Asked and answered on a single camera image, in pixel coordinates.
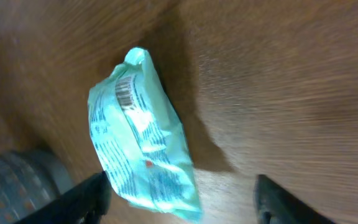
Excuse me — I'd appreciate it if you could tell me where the grey plastic basket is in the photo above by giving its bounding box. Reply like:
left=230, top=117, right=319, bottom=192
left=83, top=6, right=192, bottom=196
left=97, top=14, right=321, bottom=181
left=0, top=149, right=74, bottom=224

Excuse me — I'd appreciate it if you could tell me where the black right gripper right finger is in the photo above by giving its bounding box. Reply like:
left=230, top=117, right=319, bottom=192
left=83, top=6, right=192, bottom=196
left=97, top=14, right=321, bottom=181
left=254, top=174, right=334, bottom=224

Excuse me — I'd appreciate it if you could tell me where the light green snack packet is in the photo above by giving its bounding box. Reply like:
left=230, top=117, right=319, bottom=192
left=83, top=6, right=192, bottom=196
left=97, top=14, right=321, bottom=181
left=88, top=47, right=203, bottom=222

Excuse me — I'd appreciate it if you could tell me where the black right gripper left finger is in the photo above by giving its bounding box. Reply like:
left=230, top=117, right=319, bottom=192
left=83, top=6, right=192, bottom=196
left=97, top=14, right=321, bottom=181
left=15, top=171, right=112, bottom=224

